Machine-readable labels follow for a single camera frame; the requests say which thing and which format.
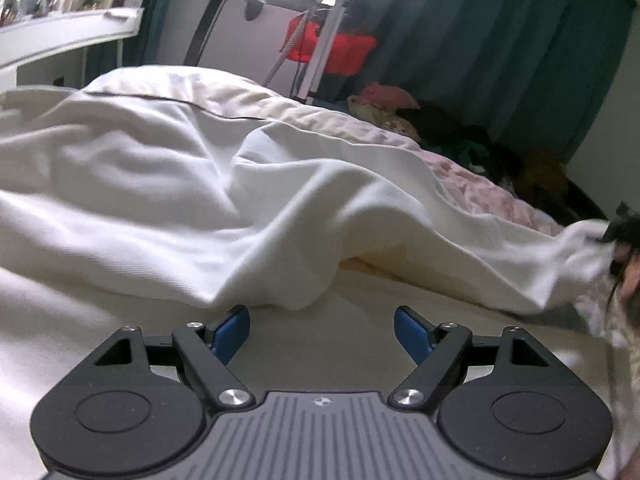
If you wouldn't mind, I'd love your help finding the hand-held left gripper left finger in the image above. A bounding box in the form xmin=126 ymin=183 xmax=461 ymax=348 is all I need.
xmin=94 ymin=305 xmax=256 ymax=411

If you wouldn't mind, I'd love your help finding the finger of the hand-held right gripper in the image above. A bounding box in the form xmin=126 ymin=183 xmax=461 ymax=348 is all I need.
xmin=603 ymin=201 xmax=640 ymax=261

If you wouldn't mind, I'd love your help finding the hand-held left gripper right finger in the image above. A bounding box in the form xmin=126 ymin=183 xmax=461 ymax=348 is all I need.
xmin=390 ymin=305 xmax=550 ymax=409

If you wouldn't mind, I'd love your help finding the white blanket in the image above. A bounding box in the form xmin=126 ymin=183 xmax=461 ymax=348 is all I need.
xmin=0 ymin=87 xmax=632 ymax=348

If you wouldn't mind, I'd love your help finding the person's right hand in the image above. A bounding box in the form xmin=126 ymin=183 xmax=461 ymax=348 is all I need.
xmin=619 ymin=254 xmax=640 ymax=313

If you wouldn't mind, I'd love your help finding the white bed sheet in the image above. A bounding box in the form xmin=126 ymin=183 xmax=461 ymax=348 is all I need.
xmin=0 ymin=255 xmax=632 ymax=480

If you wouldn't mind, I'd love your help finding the pink bed blanket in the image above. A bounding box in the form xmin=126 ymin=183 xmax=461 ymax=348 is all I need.
xmin=419 ymin=144 xmax=572 ymax=239

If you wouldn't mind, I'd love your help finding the green garment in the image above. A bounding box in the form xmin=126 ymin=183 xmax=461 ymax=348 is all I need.
xmin=439 ymin=136 xmax=502 ymax=172

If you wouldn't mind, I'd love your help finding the dark garment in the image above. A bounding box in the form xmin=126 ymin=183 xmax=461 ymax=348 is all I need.
xmin=399 ymin=102 xmax=507 ymax=162

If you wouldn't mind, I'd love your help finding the beige floral garment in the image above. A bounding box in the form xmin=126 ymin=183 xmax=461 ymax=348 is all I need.
xmin=346 ymin=94 xmax=424 ymax=142

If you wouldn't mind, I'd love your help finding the pink garment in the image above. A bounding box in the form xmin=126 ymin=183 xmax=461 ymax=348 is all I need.
xmin=359 ymin=82 xmax=422 ymax=112

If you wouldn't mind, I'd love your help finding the teal curtain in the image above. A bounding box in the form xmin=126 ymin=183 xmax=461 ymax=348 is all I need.
xmin=320 ymin=0 xmax=632 ymax=162
xmin=90 ymin=0 xmax=232 ymax=69

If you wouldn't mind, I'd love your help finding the cream pillow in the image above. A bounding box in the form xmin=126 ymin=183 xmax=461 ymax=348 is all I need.
xmin=81 ymin=64 xmax=424 ymax=154

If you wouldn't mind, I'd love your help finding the red bag on stand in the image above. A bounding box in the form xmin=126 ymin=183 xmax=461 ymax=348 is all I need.
xmin=285 ymin=10 xmax=379 ymax=77

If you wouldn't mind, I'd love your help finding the white flat panel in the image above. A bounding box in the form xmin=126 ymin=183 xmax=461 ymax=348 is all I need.
xmin=200 ymin=0 xmax=337 ymax=102

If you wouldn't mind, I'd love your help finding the garment steamer stand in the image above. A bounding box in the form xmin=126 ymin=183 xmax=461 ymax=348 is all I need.
xmin=292 ymin=0 xmax=354 ymax=107

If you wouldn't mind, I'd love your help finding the white dressing table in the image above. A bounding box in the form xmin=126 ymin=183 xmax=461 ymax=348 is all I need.
xmin=0 ymin=6 xmax=147 ymax=94

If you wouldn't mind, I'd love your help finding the row of cosmetic bottles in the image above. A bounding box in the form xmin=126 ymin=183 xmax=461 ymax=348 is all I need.
xmin=0 ymin=0 xmax=121 ymax=27

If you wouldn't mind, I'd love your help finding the garment steamer hose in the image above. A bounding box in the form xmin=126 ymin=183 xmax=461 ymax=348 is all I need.
xmin=261 ymin=6 xmax=322 ymax=87

